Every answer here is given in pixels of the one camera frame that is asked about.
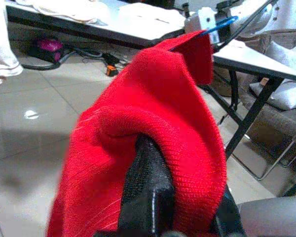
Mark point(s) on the plain red shirt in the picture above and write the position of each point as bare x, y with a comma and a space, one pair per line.
150, 98

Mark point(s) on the small orange black device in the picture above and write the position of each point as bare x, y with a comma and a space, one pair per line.
112, 71

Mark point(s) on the white cushion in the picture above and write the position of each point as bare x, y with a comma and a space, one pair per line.
286, 96

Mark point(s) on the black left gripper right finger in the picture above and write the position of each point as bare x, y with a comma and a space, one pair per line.
229, 222

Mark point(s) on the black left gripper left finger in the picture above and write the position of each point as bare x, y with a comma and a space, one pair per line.
148, 192

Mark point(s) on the grey brown chair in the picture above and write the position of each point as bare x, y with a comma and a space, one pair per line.
273, 128

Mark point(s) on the white mesh jersey brown print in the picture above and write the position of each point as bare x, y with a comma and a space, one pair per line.
71, 10

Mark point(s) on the magenta black floor device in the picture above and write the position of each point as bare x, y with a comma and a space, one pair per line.
49, 47

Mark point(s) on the cream white jeans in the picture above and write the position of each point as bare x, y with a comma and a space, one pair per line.
0, 49

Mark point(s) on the blue plastic hanger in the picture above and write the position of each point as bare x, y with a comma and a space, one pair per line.
224, 22

